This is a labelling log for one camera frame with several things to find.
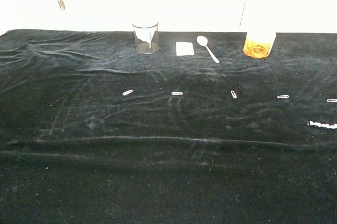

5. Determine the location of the white folded paper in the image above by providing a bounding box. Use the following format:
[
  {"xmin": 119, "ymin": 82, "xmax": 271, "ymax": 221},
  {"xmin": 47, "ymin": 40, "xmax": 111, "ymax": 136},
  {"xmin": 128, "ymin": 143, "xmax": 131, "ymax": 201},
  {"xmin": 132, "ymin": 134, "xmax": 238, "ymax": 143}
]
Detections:
[{"xmin": 134, "ymin": 23, "xmax": 156, "ymax": 49}]

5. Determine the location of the white playing card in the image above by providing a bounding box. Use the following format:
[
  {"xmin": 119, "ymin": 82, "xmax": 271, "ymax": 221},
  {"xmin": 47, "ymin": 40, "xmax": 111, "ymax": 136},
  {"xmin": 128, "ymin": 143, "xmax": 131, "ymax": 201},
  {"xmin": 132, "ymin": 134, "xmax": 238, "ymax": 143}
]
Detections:
[{"xmin": 175, "ymin": 42, "xmax": 195, "ymax": 56}]

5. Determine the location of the clear empty glass cup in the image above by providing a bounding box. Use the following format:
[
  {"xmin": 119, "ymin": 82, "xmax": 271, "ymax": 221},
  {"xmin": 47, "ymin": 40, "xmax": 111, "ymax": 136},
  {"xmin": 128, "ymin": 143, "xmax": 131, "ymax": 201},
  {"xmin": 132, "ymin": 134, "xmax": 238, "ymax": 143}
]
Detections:
[{"xmin": 132, "ymin": 21, "xmax": 160, "ymax": 54}]

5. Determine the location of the black velvet tablecloth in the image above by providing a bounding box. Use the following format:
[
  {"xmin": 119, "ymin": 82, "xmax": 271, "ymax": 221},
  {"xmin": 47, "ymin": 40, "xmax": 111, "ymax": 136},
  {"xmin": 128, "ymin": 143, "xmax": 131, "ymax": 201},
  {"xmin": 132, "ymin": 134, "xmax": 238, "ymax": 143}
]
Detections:
[{"xmin": 0, "ymin": 28, "xmax": 337, "ymax": 224}]

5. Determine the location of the white plastic spoon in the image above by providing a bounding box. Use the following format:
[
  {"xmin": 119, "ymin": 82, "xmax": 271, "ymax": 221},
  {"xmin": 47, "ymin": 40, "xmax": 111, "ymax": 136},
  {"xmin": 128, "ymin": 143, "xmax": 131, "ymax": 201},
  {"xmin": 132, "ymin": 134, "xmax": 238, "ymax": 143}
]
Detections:
[{"xmin": 196, "ymin": 35, "xmax": 220, "ymax": 64}]

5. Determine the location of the clear jar of rubber bands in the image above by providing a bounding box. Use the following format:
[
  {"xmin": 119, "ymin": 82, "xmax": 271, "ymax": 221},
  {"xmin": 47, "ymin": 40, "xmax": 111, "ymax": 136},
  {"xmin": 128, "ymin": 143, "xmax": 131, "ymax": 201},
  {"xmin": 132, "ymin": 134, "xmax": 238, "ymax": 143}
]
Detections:
[{"xmin": 243, "ymin": 30, "xmax": 277, "ymax": 58}]

